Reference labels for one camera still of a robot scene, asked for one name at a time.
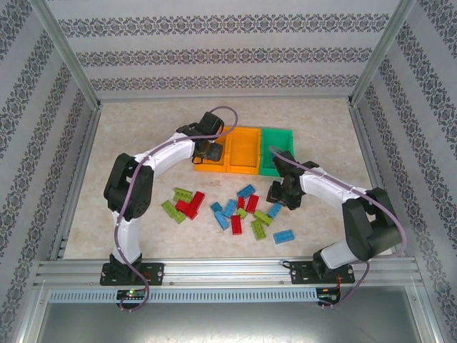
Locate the green plastic bin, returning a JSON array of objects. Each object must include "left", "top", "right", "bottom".
[{"left": 258, "top": 127, "right": 294, "bottom": 178}]

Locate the orange bin with green bricks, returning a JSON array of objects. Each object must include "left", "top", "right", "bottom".
[{"left": 226, "top": 125, "right": 262, "bottom": 176}]

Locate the aluminium table back rail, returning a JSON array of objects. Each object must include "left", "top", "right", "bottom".
[{"left": 96, "top": 93, "right": 354, "bottom": 103}]

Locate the orange bin with red bricks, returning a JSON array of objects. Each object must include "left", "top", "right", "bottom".
[{"left": 194, "top": 125, "right": 233, "bottom": 173}]

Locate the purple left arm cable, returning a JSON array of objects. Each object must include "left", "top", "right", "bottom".
[{"left": 113, "top": 106, "right": 239, "bottom": 312}]

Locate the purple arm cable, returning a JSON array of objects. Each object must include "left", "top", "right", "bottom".
[
  {"left": 113, "top": 106, "right": 239, "bottom": 312},
  {"left": 268, "top": 144, "right": 408, "bottom": 308}
]

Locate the aluminium table side rail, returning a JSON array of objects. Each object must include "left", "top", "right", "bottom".
[
  {"left": 49, "top": 103, "right": 103, "bottom": 260},
  {"left": 348, "top": 101, "right": 417, "bottom": 258}
]

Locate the grey metal sheet panel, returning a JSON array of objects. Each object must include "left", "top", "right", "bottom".
[{"left": 34, "top": 285, "right": 440, "bottom": 343}]

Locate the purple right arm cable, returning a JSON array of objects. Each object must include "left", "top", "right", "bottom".
[{"left": 268, "top": 144, "right": 408, "bottom": 308}]

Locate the slotted grey cable duct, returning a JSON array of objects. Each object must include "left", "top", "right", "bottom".
[{"left": 48, "top": 287, "right": 318, "bottom": 304}]

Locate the aluminium frame post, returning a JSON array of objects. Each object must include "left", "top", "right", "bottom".
[
  {"left": 348, "top": 0, "right": 418, "bottom": 108},
  {"left": 30, "top": 0, "right": 103, "bottom": 108}
]

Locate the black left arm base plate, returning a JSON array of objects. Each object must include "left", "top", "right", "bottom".
[{"left": 99, "top": 262, "right": 165, "bottom": 287}]

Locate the aluminium mounting rail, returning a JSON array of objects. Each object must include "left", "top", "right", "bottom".
[{"left": 34, "top": 259, "right": 418, "bottom": 287}]

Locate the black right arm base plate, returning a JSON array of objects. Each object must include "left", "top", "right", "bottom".
[{"left": 289, "top": 260, "right": 356, "bottom": 286}]

